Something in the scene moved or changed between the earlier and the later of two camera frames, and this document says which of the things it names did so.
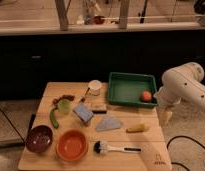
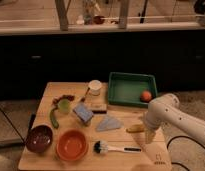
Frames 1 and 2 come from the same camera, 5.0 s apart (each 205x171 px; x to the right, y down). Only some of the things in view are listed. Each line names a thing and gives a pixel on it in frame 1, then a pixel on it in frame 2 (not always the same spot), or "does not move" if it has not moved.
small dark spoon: (83, 98) does not move
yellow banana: (137, 128) does not move
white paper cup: (95, 87) does not move
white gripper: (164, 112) to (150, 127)
